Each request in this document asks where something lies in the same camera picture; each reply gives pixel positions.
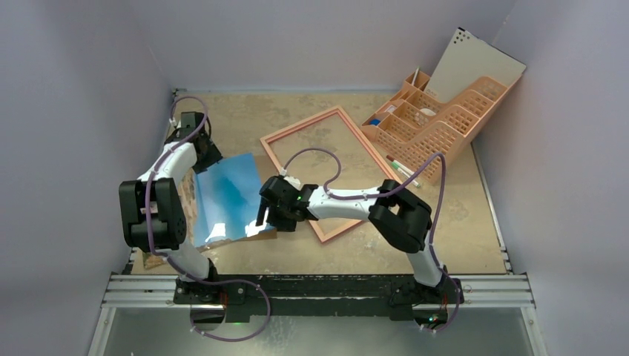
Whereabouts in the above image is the beach landscape photo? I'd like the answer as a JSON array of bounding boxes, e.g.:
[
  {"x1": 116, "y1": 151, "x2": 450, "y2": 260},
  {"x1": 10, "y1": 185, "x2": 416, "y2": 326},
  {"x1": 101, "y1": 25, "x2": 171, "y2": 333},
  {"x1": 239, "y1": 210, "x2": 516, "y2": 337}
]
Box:
[{"x1": 142, "y1": 153, "x2": 276, "y2": 268}]

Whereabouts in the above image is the pink picture frame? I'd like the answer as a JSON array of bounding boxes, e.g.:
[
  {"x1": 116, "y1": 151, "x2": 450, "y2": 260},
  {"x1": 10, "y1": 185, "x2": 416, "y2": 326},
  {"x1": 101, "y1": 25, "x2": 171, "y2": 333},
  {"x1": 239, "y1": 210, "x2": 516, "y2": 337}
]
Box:
[{"x1": 259, "y1": 104, "x2": 411, "y2": 244}]

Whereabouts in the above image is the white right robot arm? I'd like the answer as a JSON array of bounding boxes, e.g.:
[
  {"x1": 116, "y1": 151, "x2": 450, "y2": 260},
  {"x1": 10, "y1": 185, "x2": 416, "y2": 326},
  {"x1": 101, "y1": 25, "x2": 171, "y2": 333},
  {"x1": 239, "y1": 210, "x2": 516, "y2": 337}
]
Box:
[{"x1": 255, "y1": 175, "x2": 463, "y2": 303}]

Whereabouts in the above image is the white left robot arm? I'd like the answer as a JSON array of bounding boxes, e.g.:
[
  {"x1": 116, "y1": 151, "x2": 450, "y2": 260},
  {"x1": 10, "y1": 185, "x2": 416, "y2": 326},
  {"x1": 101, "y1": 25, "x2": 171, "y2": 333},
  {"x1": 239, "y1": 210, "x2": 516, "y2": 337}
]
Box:
[{"x1": 119, "y1": 111, "x2": 223, "y2": 303}]

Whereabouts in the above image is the brown cardboard backing board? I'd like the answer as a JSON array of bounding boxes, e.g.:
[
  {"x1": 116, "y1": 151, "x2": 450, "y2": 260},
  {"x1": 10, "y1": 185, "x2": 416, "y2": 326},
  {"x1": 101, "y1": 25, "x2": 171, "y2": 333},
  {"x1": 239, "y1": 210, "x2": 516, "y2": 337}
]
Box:
[{"x1": 194, "y1": 168, "x2": 275, "y2": 248}]

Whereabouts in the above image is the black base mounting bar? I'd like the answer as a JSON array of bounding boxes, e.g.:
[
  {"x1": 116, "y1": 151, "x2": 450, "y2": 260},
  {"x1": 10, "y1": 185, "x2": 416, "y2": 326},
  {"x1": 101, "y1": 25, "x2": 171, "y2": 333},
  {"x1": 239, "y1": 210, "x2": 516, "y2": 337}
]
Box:
[{"x1": 173, "y1": 274, "x2": 464, "y2": 326}]

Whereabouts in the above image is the green marker pen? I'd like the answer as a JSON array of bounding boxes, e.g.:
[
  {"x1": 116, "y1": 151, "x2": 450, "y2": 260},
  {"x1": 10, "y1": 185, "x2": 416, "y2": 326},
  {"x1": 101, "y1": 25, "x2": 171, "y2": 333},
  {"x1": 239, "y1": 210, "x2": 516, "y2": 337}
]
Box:
[{"x1": 392, "y1": 162, "x2": 421, "y2": 188}]

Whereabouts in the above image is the orange plastic desk organizer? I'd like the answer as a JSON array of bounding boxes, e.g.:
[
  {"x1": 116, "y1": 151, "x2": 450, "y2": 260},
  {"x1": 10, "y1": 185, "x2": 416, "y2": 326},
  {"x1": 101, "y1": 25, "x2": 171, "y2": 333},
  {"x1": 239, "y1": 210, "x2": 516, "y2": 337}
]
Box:
[{"x1": 360, "y1": 71, "x2": 511, "y2": 170}]

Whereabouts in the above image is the white tape roll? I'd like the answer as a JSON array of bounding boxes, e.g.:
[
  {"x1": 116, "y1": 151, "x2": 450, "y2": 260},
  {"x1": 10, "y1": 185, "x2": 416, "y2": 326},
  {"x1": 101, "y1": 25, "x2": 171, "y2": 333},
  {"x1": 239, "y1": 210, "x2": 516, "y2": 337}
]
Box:
[{"x1": 419, "y1": 108, "x2": 436, "y2": 116}]

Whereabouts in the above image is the grey perforated board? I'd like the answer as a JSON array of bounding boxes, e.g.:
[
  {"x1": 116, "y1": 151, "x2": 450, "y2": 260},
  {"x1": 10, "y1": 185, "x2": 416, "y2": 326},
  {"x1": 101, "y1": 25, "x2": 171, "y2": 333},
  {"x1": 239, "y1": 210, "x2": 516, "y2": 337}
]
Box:
[{"x1": 424, "y1": 27, "x2": 526, "y2": 103}]

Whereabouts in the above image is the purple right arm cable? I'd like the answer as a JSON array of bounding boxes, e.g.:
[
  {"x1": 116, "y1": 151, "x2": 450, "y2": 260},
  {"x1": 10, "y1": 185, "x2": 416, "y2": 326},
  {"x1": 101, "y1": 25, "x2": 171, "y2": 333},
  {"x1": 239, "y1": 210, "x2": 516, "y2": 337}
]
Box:
[{"x1": 280, "y1": 147, "x2": 464, "y2": 334}]

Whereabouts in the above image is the aluminium rail frame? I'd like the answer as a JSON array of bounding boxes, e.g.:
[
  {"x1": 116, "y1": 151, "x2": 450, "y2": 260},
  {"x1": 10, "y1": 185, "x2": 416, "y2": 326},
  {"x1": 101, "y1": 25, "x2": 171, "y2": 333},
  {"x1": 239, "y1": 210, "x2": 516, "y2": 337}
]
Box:
[{"x1": 89, "y1": 274, "x2": 546, "y2": 355}]

